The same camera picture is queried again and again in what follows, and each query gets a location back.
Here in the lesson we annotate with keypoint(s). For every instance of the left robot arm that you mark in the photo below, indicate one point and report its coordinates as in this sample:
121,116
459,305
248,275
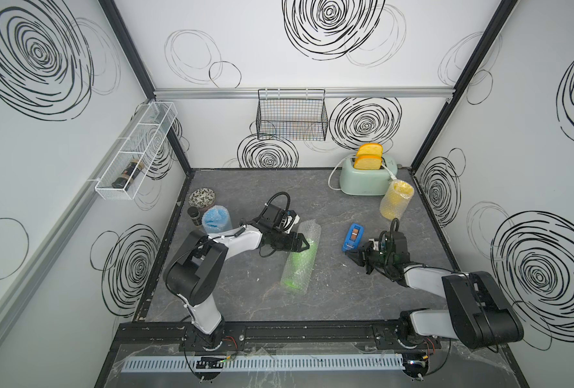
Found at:
193,273

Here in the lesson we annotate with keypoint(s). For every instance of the bubble wrap sheet stack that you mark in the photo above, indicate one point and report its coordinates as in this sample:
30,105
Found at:
312,231

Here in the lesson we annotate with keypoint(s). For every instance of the green plastic wine glass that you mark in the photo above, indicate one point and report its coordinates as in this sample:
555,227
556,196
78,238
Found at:
298,270

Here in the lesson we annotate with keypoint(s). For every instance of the blue tape dispenser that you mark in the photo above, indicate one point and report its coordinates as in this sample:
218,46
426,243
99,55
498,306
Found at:
353,237

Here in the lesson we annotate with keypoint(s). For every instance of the black wire basket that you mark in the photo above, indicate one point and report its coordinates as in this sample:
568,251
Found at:
292,114

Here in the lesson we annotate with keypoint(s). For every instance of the dark spice bottle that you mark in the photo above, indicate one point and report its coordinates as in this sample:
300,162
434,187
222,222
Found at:
194,213

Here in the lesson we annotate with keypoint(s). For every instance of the back toast slice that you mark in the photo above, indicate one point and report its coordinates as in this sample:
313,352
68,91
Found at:
370,149

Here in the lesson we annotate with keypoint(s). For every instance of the front toast slice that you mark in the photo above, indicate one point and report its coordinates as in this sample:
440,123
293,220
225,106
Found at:
368,162

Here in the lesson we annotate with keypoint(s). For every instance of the patterned small bowl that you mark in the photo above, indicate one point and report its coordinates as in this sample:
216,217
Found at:
203,199

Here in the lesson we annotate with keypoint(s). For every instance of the white slotted cable duct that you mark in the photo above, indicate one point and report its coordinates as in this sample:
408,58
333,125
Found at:
277,363

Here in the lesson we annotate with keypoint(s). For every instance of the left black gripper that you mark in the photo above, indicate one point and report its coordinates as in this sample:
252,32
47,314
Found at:
294,244

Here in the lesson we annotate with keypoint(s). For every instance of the mint green toaster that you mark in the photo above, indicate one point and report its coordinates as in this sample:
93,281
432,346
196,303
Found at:
368,183

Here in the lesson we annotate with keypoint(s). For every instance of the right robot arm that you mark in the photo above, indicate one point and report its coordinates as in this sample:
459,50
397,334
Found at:
476,313

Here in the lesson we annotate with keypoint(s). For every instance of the dark bottle in shelf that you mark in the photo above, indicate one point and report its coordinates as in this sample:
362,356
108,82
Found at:
127,176

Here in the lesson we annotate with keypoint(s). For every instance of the toast slice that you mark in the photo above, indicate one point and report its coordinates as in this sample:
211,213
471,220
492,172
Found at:
368,162
370,149

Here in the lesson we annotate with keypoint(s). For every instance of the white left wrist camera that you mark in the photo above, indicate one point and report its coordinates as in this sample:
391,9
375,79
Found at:
290,219

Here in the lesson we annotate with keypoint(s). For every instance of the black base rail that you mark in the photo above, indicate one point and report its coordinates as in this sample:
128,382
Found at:
396,334

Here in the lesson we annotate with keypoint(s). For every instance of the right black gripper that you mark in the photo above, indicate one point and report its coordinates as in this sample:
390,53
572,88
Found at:
360,256

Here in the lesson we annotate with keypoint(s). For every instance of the white wire shelf basket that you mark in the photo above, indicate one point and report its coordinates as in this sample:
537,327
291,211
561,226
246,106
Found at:
150,127

